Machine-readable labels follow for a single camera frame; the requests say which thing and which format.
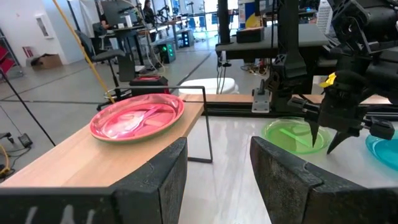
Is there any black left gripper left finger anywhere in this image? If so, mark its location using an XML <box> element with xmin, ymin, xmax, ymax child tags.
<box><xmin>0</xmin><ymin>137</ymin><xmax>188</xmax><ymax>224</ymax></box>

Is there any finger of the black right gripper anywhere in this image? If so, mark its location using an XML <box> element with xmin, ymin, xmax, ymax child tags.
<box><xmin>306</xmin><ymin>119</ymin><xmax>321</xmax><ymax>149</ymax></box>
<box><xmin>326</xmin><ymin>129</ymin><xmax>355</xmax><ymax>155</ymax></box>

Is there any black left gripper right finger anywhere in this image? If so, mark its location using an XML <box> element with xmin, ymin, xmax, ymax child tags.
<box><xmin>249</xmin><ymin>136</ymin><xmax>398</xmax><ymax>224</ymax></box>

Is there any blue translucent plate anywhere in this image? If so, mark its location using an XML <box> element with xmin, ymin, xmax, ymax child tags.
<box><xmin>364</xmin><ymin>130</ymin><xmax>398</xmax><ymax>172</ymax></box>

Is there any pink translucent plate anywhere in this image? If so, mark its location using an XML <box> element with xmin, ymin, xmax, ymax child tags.
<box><xmin>89</xmin><ymin>93</ymin><xmax>185</xmax><ymax>144</ymax></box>

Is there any wooden shelf board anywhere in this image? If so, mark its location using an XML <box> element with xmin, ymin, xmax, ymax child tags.
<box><xmin>0</xmin><ymin>98</ymin><xmax>205</xmax><ymax>189</ymax></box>

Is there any yellow tape tag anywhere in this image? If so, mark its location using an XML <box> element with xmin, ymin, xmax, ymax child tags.
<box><xmin>319</xmin><ymin>72</ymin><xmax>337</xmax><ymax>89</ymax></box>

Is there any grey metal clamp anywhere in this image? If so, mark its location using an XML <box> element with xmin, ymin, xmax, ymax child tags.
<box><xmin>251</xmin><ymin>79</ymin><xmax>271</xmax><ymax>114</ymax></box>

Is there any white perforated case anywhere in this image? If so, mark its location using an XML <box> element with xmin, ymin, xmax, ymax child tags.
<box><xmin>316</xmin><ymin>0</ymin><xmax>334</xmax><ymax>35</ymax></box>

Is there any grey-topped black table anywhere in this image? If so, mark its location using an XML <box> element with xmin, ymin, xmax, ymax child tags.
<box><xmin>215</xmin><ymin>24</ymin><xmax>330</xmax><ymax>62</ymax></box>

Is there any red and black toolbox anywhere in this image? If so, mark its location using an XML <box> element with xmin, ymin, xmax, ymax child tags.
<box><xmin>128</xmin><ymin>75</ymin><xmax>171</xmax><ymax>96</ymax></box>

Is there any white round stool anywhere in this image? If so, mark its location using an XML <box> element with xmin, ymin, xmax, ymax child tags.
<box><xmin>178</xmin><ymin>77</ymin><xmax>241</xmax><ymax>96</ymax></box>

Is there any yellow and blue box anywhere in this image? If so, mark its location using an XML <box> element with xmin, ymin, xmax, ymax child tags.
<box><xmin>238</xmin><ymin>0</ymin><xmax>266</xmax><ymax>29</ymax></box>

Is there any black power adapter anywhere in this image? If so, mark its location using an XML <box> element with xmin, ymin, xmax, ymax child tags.
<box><xmin>17</xmin><ymin>133</ymin><xmax>34</xmax><ymax>149</ymax></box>

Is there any computer tower with green lights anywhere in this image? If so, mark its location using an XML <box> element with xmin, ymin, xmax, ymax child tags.
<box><xmin>155</xmin><ymin>42</ymin><xmax>177</xmax><ymax>65</ymax></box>

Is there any black office chair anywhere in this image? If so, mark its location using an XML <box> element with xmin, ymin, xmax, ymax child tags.
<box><xmin>75</xmin><ymin>29</ymin><xmax>137</xmax><ymax>112</ymax></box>

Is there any black vertical pole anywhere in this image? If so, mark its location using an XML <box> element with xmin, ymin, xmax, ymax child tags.
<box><xmin>216</xmin><ymin>0</ymin><xmax>231</xmax><ymax>44</ymax></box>

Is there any black office desk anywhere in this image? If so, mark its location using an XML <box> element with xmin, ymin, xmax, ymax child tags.
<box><xmin>105</xmin><ymin>24</ymin><xmax>156</xmax><ymax>75</ymax></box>

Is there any brown cardboard box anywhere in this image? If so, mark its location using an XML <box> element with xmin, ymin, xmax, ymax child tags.
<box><xmin>30</xmin><ymin>53</ymin><xmax>63</xmax><ymax>70</ymax></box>

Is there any person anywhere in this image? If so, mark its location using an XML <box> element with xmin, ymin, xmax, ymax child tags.
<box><xmin>142</xmin><ymin>0</ymin><xmax>157</xmax><ymax>43</ymax></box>
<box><xmin>98</xmin><ymin>14</ymin><xmax>110</xmax><ymax>30</ymax></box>

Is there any black computer monitor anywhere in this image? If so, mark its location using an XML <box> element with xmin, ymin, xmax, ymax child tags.
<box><xmin>101</xmin><ymin>0</ymin><xmax>131</xmax><ymax>26</ymax></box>

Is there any red storage rack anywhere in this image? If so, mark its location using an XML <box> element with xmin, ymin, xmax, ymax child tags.
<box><xmin>0</xmin><ymin>45</ymin><xmax>17</xmax><ymax>75</ymax></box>

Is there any black table edge rail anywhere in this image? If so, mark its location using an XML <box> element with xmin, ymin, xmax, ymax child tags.
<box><xmin>203</xmin><ymin>101</ymin><xmax>398</xmax><ymax>121</ymax></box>

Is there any black frame post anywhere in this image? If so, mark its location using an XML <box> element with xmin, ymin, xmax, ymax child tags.
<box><xmin>269</xmin><ymin>0</ymin><xmax>313</xmax><ymax>111</ymax></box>

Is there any yellow floor cable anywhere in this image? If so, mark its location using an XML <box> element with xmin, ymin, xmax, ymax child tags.
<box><xmin>0</xmin><ymin>143</ymin><xmax>12</xmax><ymax>180</ymax></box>

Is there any yellow hanging cable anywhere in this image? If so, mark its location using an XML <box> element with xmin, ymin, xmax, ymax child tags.
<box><xmin>52</xmin><ymin>0</ymin><xmax>116</xmax><ymax>104</ymax></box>

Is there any white wall frame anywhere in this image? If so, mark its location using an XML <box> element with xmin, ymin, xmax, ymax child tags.
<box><xmin>34</xmin><ymin>13</ymin><xmax>53</xmax><ymax>40</ymax></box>

